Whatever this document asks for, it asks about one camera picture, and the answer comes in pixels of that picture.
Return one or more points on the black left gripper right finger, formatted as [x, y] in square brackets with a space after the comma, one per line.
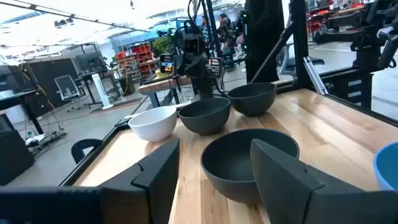
[280, 186]

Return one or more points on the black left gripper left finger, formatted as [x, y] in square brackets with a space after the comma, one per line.
[155, 193]

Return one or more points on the black bowl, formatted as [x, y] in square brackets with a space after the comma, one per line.
[205, 123]
[230, 161]
[252, 104]

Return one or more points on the white bowl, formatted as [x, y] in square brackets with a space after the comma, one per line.
[152, 127]

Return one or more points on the blue bowl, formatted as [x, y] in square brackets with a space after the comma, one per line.
[388, 165]

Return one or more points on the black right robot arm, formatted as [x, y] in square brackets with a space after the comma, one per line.
[203, 88]

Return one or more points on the person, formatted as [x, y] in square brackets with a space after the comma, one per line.
[224, 31]
[264, 40]
[205, 31]

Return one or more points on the wooden workbench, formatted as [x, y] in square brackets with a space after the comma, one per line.
[161, 84]

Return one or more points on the green plant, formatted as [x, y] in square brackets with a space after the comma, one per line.
[161, 45]

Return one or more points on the red parts shelf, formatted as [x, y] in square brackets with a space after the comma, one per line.
[141, 56]

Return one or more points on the black bin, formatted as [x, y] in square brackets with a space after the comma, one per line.
[127, 85]

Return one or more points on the white tower fan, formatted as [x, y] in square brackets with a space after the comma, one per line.
[100, 90]

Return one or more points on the black monitor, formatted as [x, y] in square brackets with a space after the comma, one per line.
[90, 62]

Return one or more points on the black standing desk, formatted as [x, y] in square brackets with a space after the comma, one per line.
[90, 74]

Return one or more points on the grey office chair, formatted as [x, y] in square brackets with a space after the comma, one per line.
[315, 61]

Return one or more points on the floor power strip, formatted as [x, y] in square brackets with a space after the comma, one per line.
[40, 139]

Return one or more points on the mesh office chair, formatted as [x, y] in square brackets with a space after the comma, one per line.
[66, 87]

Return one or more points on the black cabinet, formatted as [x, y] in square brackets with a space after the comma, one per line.
[14, 158]

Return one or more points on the black partition panel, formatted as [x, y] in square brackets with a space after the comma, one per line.
[46, 77]

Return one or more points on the black aluminium table frame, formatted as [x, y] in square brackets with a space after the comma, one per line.
[300, 46]

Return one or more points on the silver bracket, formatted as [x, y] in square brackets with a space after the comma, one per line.
[314, 76]

